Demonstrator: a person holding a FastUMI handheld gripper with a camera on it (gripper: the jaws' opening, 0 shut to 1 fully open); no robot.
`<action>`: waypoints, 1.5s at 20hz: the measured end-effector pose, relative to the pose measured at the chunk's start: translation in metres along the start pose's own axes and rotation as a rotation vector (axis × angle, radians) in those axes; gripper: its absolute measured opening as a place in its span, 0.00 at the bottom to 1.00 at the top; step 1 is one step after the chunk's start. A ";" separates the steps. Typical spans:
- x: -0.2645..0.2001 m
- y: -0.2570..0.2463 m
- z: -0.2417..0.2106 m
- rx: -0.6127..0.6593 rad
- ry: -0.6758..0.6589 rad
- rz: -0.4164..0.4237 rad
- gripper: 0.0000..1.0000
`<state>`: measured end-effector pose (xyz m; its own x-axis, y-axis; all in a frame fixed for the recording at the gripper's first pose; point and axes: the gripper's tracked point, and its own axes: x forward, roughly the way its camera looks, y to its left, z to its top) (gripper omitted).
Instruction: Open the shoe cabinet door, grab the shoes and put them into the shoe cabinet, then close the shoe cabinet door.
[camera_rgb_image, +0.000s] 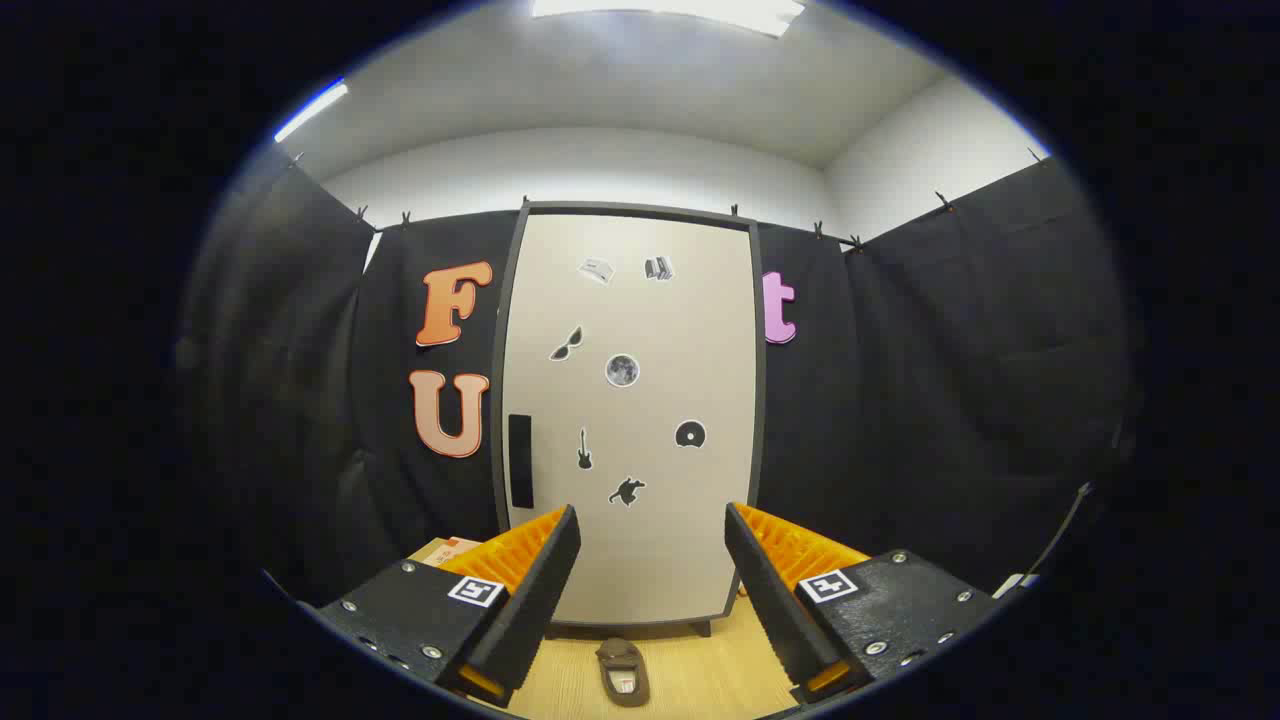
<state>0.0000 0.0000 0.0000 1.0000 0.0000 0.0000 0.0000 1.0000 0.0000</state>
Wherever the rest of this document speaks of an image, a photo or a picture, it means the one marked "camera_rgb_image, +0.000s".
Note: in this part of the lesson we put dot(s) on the beige book orange corner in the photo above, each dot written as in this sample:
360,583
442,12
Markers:
445,552

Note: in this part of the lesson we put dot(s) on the brown fuzzy shoe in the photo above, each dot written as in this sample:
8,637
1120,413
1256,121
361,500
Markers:
622,665

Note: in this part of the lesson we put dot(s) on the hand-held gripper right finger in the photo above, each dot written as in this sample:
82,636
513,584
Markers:
775,610

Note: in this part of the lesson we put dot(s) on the black backdrop cloth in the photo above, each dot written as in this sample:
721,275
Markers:
900,400

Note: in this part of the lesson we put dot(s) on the long ceiling light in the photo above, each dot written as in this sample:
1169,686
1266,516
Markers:
312,110

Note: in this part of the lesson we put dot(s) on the grey shoe cabinet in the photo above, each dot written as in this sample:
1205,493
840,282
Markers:
497,380

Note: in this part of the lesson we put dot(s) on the wide ceiling light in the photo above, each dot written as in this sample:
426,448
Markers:
680,10

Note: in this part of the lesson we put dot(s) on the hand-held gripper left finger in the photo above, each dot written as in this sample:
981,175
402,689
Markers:
540,600

